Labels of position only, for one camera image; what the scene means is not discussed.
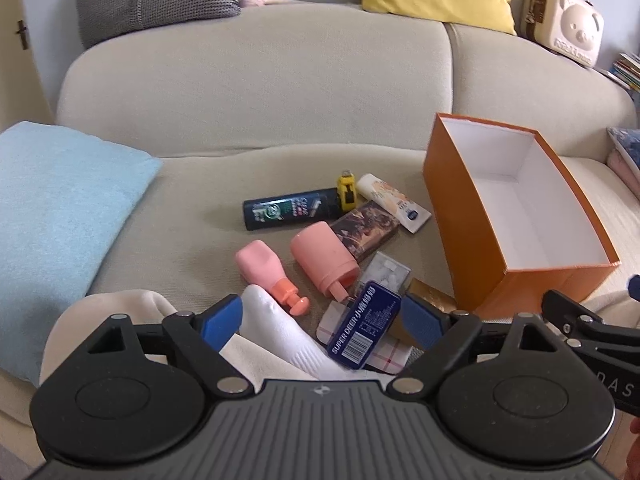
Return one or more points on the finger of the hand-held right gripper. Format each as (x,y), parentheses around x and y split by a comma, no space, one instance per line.
(570,310)
(635,285)

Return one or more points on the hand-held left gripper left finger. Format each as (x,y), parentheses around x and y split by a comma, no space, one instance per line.
(222,322)

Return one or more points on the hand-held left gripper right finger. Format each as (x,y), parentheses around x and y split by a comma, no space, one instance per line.
(422,322)

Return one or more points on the gold box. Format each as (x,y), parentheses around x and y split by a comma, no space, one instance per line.
(435,297)

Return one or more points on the blue tin case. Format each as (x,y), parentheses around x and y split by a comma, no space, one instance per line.
(362,327)

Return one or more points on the small pink pump bottle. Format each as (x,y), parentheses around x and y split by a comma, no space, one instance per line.
(262,265)

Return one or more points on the orange cardboard box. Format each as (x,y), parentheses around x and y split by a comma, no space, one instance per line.
(465,220)

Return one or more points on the large pink bottle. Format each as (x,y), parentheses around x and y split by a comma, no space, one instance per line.
(320,255)

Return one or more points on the plaid tissue packet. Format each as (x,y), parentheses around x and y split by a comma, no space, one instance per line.
(390,358)

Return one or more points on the white sock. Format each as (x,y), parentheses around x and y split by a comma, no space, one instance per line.
(280,330)

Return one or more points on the clear plastic case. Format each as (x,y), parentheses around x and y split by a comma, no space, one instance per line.
(385,270)

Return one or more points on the brown patterned card box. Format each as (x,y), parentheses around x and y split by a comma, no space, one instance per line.
(365,227)

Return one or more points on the pink folded cloth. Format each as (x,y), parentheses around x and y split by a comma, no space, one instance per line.
(622,167)

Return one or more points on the person's cream clothing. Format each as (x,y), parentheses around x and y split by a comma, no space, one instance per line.
(100,310)

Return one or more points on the white floral cream tube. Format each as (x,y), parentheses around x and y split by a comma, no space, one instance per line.
(392,200)

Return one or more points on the dark green spray can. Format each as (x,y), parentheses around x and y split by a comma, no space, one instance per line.
(285,208)

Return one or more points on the dark blue patterned pillow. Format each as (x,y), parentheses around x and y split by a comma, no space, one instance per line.
(627,142)

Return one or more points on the yellow tape measure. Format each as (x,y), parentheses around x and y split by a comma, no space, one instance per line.
(347,190)

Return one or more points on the light blue towel pillow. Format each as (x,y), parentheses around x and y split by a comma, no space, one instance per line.
(60,210)

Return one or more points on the stack of books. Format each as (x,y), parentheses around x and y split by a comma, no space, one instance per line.
(625,70)

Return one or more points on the beige fabric sofa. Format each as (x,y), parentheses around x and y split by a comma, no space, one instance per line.
(250,85)

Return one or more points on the cream bear suitcase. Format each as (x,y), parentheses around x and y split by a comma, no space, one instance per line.
(575,25)

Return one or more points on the grey knitted pillow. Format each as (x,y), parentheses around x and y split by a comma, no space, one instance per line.
(150,0)

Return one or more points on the dark wall fitting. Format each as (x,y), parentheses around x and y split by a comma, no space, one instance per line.
(21,35)

